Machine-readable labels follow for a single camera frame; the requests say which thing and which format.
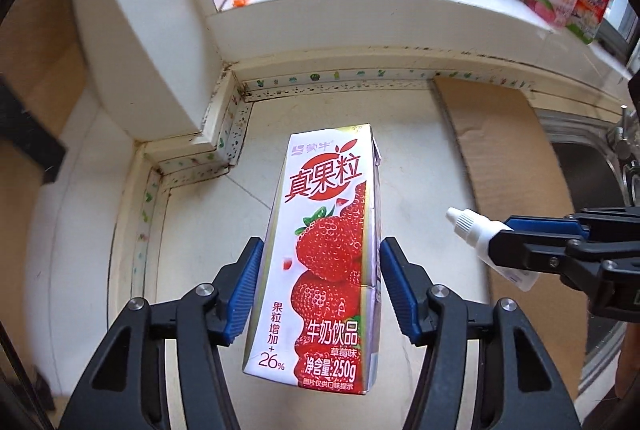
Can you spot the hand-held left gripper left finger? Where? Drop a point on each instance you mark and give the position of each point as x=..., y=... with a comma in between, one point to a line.
x=245, y=295

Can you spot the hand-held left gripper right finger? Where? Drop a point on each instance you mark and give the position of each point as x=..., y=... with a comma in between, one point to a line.
x=400, y=295

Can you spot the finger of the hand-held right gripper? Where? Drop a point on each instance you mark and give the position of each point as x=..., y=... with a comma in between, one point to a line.
x=525, y=255
x=540, y=225

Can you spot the small white plastic bottle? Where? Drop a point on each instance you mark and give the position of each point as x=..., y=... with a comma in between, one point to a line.
x=472, y=227

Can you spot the strawberry milk carton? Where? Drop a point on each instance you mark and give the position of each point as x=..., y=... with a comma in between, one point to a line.
x=325, y=270

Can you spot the person's right forearm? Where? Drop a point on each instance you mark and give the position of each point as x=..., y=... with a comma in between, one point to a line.
x=630, y=360

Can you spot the stainless steel sink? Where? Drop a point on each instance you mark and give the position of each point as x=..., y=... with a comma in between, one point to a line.
x=585, y=169

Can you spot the brown cardboard sheet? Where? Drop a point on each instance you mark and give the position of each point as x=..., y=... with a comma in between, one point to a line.
x=495, y=149

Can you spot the stainless steel faucet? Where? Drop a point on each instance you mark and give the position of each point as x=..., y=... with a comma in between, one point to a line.
x=625, y=149

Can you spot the red spray bottle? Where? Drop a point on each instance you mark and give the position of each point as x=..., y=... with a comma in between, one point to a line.
x=592, y=4

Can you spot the black cutting board holder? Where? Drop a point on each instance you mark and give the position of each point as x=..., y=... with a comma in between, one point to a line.
x=30, y=129

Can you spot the wooden cutting board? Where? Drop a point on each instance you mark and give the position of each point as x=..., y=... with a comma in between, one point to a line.
x=35, y=49

